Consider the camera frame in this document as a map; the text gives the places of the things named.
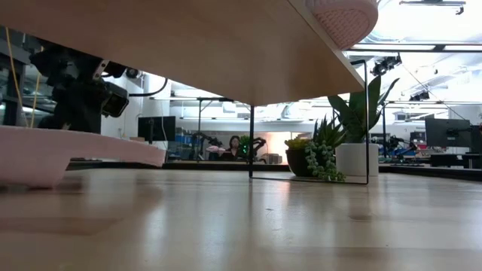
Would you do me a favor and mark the black aluminium table frame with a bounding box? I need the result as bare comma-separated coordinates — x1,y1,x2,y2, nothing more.
67,160,482,182

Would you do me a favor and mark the black framed window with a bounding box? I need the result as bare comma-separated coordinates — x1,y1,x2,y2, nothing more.
0,26,57,127

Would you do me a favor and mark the distant blue equipment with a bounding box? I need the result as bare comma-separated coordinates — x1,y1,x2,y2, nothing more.
378,135,422,159

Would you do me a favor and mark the distant black metal frame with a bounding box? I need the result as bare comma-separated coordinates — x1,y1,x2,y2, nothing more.
195,96,254,129

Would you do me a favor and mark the black monitor on stand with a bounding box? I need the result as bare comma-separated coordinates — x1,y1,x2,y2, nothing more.
137,115,177,144

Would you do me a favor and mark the snake plant in white pot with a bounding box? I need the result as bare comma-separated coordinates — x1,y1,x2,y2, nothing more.
328,75,401,178

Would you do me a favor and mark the long ceiling light bar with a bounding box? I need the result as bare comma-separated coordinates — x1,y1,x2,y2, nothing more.
346,42,482,53

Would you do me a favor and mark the large black monitor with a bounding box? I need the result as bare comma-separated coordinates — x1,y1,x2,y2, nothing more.
425,118,471,148

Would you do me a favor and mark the wooden shelf with wire legs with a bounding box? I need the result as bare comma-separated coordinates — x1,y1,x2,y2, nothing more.
0,0,370,186

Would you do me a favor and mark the yellow cable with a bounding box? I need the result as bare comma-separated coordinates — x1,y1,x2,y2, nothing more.
29,73,41,128
4,28,30,128

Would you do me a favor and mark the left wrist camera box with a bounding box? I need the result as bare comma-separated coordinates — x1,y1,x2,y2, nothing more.
101,81,130,117

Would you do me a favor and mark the distant black desk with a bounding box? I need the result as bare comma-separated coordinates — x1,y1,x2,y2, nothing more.
430,152,482,169

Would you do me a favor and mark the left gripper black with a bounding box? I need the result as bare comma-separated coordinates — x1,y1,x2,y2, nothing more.
37,56,127,133

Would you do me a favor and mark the person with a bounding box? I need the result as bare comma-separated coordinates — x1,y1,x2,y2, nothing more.
227,135,243,161

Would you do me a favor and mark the black camera on distant frame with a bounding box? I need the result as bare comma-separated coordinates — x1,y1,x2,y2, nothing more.
371,53,403,78

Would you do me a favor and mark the hanging ceiling light fixture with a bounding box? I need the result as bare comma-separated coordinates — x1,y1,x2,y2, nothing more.
399,0,467,16

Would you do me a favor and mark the black device on distant frame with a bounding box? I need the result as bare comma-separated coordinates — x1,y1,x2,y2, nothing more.
408,90,430,102

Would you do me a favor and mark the distant green plant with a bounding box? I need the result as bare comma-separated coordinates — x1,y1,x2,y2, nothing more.
239,135,252,159

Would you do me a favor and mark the succulent plant in dark pot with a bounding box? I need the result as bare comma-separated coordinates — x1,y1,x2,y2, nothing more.
284,115,347,183

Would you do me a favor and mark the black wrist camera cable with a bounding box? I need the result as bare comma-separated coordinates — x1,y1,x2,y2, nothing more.
127,77,169,98

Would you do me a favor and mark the pink rubber slide sandal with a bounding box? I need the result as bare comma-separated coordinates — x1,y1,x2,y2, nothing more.
305,0,380,50
0,126,167,188

